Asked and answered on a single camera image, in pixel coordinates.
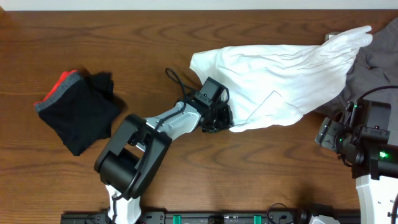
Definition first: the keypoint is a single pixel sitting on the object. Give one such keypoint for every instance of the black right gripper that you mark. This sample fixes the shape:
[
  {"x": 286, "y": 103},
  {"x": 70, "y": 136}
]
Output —
[{"x": 328, "y": 132}]

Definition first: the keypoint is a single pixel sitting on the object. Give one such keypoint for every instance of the folded grey garment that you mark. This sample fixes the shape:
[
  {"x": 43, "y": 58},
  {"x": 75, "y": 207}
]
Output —
[{"x": 66, "y": 85}]

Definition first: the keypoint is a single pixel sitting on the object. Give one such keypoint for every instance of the folded red garment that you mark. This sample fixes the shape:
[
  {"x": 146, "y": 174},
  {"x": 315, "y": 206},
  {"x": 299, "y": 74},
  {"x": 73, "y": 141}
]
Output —
[{"x": 62, "y": 78}]

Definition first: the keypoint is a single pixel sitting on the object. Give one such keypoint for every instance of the white t-shirt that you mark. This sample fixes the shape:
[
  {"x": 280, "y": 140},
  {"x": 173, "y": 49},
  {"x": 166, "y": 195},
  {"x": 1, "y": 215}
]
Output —
[{"x": 278, "y": 84}]

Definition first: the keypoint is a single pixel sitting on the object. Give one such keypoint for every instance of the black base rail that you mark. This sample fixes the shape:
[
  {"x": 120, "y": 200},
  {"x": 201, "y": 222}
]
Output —
[{"x": 314, "y": 213}]

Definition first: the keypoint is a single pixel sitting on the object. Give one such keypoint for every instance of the folded black garment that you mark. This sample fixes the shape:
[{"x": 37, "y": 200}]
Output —
[{"x": 85, "y": 112}]

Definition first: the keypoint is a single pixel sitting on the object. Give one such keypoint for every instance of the dark grey garment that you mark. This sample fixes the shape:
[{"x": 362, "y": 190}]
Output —
[{"x": 375, "y": 66}]

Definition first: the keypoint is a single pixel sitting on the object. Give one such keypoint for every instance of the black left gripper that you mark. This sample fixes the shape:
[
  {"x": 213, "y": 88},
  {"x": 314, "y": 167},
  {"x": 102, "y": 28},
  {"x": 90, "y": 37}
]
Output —
[{"x": 226, "y": 122}]

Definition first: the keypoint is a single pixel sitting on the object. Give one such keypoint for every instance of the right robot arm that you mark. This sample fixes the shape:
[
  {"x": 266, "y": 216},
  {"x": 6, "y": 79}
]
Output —
[{"x": 373, "y": 162}]

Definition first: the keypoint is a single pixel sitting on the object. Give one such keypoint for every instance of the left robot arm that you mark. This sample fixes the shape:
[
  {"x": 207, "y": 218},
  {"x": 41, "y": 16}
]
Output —
[{"x": 132, "y": 157}]

